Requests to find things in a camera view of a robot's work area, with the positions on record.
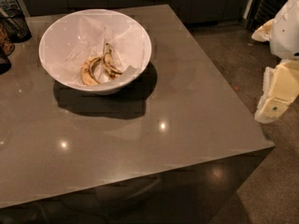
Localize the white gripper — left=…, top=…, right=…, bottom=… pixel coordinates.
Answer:
left=251, top=0, right=299, bottom=123

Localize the spotted banana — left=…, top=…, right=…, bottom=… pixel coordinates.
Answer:
left=102, top=43, right=122, bottom=80
left=80, top=57, right=101, bottom=86

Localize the white bowl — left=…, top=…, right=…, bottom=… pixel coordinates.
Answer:
left=39, top=9, right=148, bottom=95

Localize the white paper liner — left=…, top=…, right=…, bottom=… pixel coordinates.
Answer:
left=63, top=14, right=151, bottom=91

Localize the brown object at left edge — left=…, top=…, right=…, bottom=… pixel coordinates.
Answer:
left=0, top=23, right=15, bottom=75

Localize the black wire basket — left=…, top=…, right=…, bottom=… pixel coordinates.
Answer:
left=0, top=9, right=32, bottom=43

